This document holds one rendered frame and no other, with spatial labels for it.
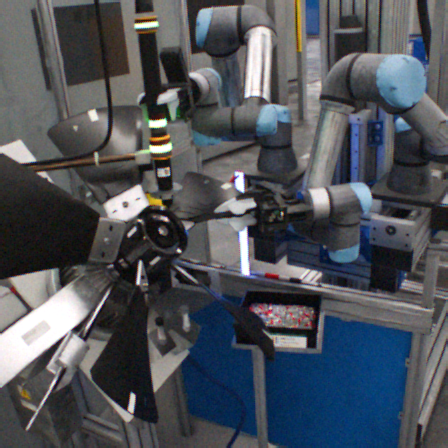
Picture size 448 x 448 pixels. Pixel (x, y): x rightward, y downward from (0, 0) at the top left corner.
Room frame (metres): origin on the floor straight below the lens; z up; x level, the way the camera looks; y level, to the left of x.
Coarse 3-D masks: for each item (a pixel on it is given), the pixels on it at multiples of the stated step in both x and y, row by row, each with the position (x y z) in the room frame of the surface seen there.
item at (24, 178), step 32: (0, 160) 0.80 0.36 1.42; (0, 192) 0.77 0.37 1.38; (32, 192) 0.80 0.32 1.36; (64, 192) 0.84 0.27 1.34; (0, 224) 0.75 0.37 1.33; (32, 224) 0.78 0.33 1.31; (64, 224) 0.82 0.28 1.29; (96, 224) 0.85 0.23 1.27; (0, 256) 0.74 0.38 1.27; (32, 256) 0.77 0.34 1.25; (64, 256) 0.81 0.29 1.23
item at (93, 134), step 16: (96, 112) 1.13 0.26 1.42; (128, 112) 1.15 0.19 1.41; (64, 128) 1.09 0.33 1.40; (96, 128) 1.10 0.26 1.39; (128, 128) 1.10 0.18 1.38; (64, 144) 1.07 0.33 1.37; (80, 144) 1.07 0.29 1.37; (96, 144) 1.07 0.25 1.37; (112, 144) 1.06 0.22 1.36; (128, 144) 1.07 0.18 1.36; (128, 160) 1.03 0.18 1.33; (80, 176) 1.02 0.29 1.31; (96, 176) 1.02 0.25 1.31; (112, 176) 1.01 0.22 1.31; (128, 176) 1.00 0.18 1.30; (96, 192) 0.99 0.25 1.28; (112, 192) 0.99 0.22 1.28
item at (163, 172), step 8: (136, 0) 0.99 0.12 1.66; (144, 0) 0.98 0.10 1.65; (136, 8) 0.99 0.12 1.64; (144, 8) 0.98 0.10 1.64; (152, 8) 0.99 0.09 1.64; (160, 160) 0.98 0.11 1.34; (168, 160) 0.99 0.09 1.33; (160, 168) 0.98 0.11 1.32; (168, 168) 0.99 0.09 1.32; (160, 176) 0.98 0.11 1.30; (168, 176) 0.99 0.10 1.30; (160, 184) 0.99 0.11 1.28; (168, 184) 0.99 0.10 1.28; (168, 200) 0.99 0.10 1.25
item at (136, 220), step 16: (144, 208) 0.91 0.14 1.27; (160, 208) 0.93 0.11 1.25; (128, 224) 0.90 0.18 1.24; (144, 224) 0.88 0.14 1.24; (160, 224) 0.91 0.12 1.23; (176, 224) 0.93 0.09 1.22; (128, 240) 0.87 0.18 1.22; (144, 240) 0.85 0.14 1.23; (160, 240) 0.87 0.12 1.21; (176, 240) 0.89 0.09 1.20; (128, 256) 0.87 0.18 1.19; (144, 256) 0.85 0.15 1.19; (160, 256) 0.84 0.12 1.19; (176, 256) 0.86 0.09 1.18; (112, 272) 0.88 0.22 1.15; (128, 272) 0.88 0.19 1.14; (160, 272) 0.93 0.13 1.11
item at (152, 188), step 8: (136, 152) 1.00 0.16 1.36; (136, 160) 0.98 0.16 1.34; (144, 160) 0.98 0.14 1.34; (152, 160) 1.01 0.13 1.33; (144, 168) 0.98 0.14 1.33; (152, 168) 0.98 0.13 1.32; (152, 176) 0.98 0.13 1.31; (152, 184) 0.98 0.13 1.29; (176, 184) 1.02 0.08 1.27; (152, 192) 0.98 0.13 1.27; (160, 192) 0.98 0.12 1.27; (168, 192) 0.97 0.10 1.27; (176, 192) 0.98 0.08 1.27
